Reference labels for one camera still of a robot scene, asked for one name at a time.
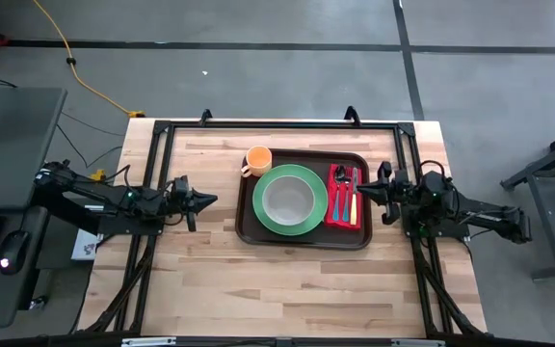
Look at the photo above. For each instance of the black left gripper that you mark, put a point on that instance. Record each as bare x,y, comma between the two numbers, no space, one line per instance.
183,200

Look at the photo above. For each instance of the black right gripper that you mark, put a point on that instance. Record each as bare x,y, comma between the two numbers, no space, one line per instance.
395,193

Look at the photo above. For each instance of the red cloth napkin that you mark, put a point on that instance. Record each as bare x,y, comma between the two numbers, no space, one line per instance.
330,221

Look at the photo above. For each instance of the green plate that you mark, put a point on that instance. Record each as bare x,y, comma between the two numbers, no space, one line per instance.
258,212

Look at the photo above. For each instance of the orange mug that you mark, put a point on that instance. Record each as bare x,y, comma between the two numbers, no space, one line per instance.
258,159

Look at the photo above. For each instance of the grey-white bowl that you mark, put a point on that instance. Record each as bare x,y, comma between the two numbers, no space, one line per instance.
288,200

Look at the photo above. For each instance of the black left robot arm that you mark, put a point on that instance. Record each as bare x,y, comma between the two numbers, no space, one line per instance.
94,197

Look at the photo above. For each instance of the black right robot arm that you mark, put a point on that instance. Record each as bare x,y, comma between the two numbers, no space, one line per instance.
475,209

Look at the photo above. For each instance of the dark brown serving tray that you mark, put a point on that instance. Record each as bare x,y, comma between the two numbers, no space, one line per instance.
258,236

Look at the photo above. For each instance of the black table clamp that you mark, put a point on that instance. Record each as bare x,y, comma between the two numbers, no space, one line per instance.
205,117
352,115

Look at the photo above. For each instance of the small white box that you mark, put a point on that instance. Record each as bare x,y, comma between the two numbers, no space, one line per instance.
85,246

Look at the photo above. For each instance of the black computer mouse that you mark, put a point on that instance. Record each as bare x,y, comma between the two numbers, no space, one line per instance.
13,250

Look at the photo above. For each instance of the grey side desk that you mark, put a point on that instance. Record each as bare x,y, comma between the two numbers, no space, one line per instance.
12,135

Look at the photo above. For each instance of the black aluminium table frame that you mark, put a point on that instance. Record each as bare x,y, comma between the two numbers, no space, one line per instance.
282,125

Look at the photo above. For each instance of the silver frame bracket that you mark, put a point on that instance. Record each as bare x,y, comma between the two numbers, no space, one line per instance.
417,342
148,341

